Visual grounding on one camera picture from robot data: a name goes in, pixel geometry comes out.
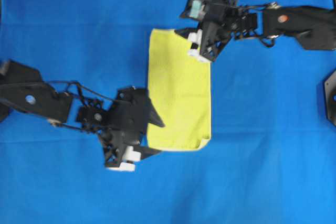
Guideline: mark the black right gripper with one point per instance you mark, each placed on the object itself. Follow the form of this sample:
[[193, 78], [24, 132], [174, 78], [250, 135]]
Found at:
[[219, 21]]

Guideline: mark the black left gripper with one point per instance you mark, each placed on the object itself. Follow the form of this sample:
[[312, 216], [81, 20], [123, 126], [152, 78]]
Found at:
[[121, 127]]

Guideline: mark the yellow-green towel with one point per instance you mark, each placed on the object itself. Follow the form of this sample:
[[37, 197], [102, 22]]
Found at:
[[180, 89]]

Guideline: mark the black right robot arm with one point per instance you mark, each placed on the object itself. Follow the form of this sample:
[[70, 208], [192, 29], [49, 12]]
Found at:
[[312, 27]]

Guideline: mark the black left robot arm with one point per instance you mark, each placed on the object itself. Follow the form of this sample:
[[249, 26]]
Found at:
[[24, 90]]

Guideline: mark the blue table cloth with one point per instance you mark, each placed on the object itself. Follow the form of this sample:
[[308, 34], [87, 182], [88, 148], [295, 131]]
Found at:
[[271, 158]]

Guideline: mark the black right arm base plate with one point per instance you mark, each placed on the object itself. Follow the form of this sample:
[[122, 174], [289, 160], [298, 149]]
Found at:
[[326, 99]]

